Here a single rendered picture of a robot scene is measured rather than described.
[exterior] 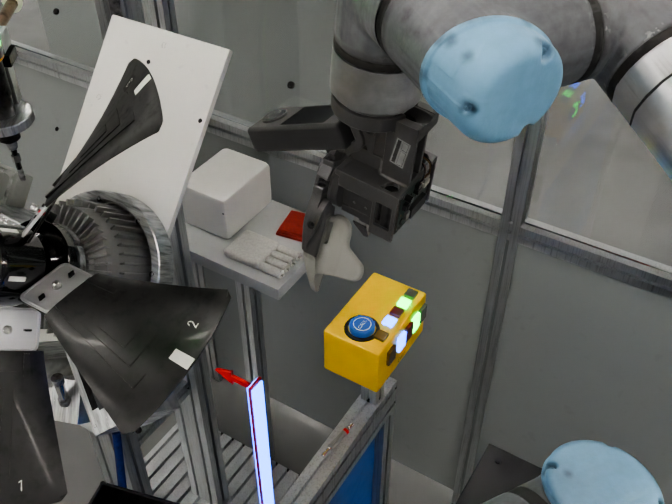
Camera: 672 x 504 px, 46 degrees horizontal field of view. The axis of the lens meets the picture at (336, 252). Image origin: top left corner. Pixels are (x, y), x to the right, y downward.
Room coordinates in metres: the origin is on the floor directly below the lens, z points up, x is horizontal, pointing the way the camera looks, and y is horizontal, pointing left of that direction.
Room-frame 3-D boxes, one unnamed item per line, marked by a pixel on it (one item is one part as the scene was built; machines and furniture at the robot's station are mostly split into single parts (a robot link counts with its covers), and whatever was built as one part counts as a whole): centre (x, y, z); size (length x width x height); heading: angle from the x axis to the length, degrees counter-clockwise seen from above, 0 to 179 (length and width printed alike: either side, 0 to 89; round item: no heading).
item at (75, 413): (0.84, 0.42, 0.91); 0.12 x 0.08 x 0.12; 148
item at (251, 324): (1.35, 0.21, 0.42); 0.04 x 0.04 x 0.83; 58
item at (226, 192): (1.41, 0.26, 0.92); 0.17 x 0.16 x 0.11; 148
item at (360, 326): (0.84, -0.04, 1.08); 0.04 x 0.04 x 0.02
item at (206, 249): (1.35, 0.21, 0.85); 0.36 x 0.24 x 0.03; 58
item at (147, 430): (1.07, 0.40, 0.56); 0.19 x 0.04 x 0.04; 148
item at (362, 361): (0.88, -0.06, 1.02); 0.16 x 0.10 x 0.11; 148
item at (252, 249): (1.25, 0.15, 0.87); 0.15 x 0.09 x 0.02; 59
